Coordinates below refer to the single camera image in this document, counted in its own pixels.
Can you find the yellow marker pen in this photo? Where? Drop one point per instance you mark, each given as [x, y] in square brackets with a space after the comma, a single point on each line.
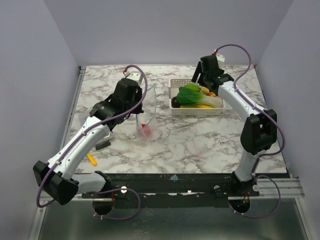
[91, 159]

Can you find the orange yellow toy mango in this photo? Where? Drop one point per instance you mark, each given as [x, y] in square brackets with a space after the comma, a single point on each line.
[207, 92]

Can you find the green toy bok choy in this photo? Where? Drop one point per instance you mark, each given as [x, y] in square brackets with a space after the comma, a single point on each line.
[194, 96]

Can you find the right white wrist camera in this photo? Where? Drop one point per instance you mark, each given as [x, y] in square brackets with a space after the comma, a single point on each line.
[220, 58]

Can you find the clear zip top bag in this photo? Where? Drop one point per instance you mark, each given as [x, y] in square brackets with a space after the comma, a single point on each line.
[149, 115]

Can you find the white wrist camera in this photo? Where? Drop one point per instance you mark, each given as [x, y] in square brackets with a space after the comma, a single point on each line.
[220, 58]
[134, 75]

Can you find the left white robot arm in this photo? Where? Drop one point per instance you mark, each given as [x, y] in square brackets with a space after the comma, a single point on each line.
[56, 175]

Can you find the red toy tomato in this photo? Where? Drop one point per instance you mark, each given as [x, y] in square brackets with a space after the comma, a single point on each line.
[145, 130]

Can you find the yellow toy star fruit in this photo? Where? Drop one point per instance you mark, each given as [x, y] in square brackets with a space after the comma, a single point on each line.
[198, 106]

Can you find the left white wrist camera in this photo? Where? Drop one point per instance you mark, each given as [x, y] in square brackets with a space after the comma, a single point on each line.
[134, 75]

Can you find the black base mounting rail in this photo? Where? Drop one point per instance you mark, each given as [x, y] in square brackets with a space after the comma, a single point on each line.
[191, 190]

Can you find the black comb-like part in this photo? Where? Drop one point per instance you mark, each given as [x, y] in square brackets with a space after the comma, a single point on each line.
[102, 145]

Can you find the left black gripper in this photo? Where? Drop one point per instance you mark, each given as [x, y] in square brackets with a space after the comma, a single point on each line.
[139, 94]

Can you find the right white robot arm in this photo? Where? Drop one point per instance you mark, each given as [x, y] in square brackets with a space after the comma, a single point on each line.
[259, 131]

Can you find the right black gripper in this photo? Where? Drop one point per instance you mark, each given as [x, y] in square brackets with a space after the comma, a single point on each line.
[204, 75]

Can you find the white perforated plastic basket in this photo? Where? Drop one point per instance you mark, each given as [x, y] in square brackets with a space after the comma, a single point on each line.
[173, 85]

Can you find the aluminium frame rail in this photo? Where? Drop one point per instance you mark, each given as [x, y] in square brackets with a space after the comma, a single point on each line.
[72, 109]

